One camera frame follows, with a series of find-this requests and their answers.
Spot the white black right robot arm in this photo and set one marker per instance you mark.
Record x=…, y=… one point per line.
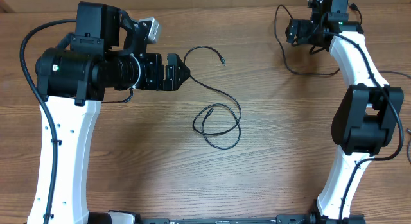
x=366, y=118

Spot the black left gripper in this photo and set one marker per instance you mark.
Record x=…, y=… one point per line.
x=155, y=81

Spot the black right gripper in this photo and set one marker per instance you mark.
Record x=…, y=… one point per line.
x=304, y=36

